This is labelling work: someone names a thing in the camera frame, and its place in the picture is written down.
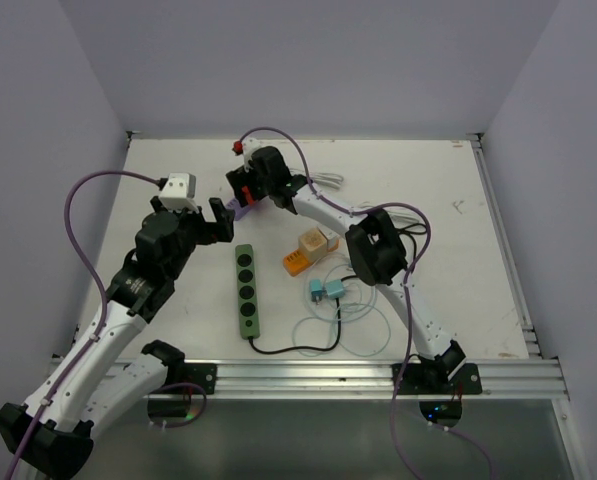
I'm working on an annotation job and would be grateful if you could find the white coiled cord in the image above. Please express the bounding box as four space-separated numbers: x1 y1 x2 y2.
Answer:
327 202 423 240
307 172 346 192

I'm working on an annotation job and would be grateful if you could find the beige cube socket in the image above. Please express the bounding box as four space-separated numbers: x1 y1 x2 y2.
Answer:
298 227 339 263

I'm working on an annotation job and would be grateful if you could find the purple usb hub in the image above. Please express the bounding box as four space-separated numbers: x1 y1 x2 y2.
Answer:
226 198 251 221

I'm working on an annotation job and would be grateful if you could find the white coiled cord near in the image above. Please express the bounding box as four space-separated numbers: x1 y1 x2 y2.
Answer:
327 202 423 240

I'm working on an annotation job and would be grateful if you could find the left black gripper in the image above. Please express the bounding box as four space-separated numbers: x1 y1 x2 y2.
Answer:
151 195 233 279

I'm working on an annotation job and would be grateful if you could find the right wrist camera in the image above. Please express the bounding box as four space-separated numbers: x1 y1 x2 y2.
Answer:
232 137 262 171

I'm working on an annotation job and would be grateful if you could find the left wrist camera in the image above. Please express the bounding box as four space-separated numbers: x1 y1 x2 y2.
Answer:
158 173 198 213

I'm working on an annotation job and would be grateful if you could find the red cube socket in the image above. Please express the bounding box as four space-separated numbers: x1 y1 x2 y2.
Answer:
241 186 256 206

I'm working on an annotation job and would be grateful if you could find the aluminium front rail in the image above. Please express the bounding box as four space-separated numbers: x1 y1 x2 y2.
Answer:
187 358 568 401

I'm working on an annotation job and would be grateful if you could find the black power cord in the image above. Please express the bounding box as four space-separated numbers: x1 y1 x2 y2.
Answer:
247 222 429 355

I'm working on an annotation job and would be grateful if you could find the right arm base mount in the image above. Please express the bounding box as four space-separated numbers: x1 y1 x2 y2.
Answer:
397 363 483 397

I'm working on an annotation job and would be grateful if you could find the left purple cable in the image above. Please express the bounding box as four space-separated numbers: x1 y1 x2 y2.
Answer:
2 170 209 480

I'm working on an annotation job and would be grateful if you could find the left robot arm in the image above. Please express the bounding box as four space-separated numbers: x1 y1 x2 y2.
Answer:
0 198 234 479

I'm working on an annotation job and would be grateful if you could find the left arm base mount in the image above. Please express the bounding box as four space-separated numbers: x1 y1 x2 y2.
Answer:
148 362 218 396

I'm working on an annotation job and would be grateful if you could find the teal charger cube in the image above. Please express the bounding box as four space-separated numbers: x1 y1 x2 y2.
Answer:
324 279 346 300
309 278 324 304

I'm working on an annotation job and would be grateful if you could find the purple cable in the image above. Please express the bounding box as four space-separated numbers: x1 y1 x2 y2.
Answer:
240 127 497 480
2 170 209 480

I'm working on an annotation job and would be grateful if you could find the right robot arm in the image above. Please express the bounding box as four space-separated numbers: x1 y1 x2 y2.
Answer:
226 140 466 393

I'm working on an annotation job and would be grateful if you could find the white coiled cord far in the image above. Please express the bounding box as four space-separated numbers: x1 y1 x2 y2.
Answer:
307 172 346 192

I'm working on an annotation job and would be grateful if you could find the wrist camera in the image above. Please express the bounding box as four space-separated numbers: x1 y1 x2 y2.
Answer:
232 137 262 171
158 173 198 213

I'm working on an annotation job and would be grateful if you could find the green power strip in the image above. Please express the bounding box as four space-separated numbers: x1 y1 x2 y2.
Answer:
234 244 260 341

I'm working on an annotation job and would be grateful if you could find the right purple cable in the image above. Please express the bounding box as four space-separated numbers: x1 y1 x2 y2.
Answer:
240 127 497 480

